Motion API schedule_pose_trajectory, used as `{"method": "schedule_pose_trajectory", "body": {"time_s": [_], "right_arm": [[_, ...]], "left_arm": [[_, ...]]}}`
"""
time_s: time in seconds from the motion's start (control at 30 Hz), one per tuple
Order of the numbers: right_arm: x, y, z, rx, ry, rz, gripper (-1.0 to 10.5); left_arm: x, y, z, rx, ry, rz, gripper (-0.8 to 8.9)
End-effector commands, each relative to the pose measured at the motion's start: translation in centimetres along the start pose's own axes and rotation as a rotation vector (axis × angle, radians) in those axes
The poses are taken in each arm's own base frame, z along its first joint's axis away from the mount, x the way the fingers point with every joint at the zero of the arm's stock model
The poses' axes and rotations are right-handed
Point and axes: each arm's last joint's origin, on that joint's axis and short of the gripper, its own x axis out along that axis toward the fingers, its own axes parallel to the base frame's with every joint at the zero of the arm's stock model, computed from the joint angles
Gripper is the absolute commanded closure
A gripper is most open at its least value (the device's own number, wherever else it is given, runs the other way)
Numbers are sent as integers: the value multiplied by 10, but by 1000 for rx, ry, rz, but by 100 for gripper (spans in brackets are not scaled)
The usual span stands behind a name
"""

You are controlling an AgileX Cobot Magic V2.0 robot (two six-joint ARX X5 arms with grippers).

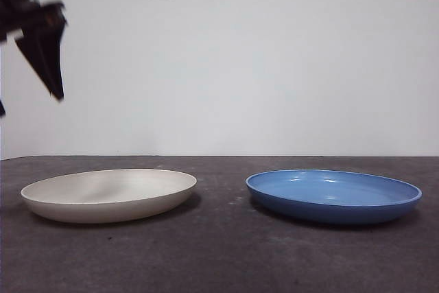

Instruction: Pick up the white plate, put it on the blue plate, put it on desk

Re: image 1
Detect white plate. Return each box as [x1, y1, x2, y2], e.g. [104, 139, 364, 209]
[20, 168, 198, 224]

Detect blue plate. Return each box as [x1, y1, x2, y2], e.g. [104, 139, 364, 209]
[245, 169, 423, 224]

